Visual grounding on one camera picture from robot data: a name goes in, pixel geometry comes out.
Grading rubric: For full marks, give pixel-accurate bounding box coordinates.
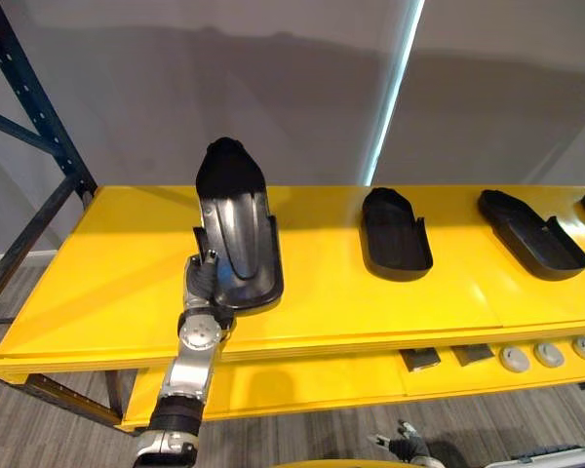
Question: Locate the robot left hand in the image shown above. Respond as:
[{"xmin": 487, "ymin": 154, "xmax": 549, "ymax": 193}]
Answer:
[{"xmin": 183, "ymin": 226, "xmax": 221, "ymax": 308}]

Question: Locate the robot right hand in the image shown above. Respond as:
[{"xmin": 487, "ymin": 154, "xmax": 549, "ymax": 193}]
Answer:
[{"xmin": 368, "ymin": 419, "xmax": 433, "ymax": 464}]

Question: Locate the yellow shelf board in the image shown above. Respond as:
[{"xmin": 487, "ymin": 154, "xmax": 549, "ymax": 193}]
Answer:
[
  {"xmin": 120, "ymin": 335, "xmax": 585, "ymax": 431},
  {"xmin": 0, "ymin": 184, "xmax": 585, "ymax": 377}
]

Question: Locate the yellow lower shelf board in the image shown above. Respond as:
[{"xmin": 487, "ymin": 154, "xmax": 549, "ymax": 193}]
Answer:
[{"xmin": 120, "ymin": 335, "xmax": 585, "ymax": 431}]

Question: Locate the grey square part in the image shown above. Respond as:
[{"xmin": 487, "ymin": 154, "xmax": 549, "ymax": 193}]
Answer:
[
  {"xmin": 400, "ymin": 348, "xmax": 442, "ymax": 373},
  {"xmin": 451, "ymin": 343, "xmax": 494, "ymax": 368}
]

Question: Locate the box with blue rim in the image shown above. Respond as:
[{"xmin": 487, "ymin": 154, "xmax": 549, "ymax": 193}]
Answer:
[{"xmin": 496, "ymin": 444, "xmax": 585, "ymax": 468}]

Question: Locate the dark metal rack frame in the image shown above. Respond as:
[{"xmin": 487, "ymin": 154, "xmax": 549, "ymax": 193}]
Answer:
[{"xmin": 0, "ymin": 0, "xmax": 128, "ymax": 426}]

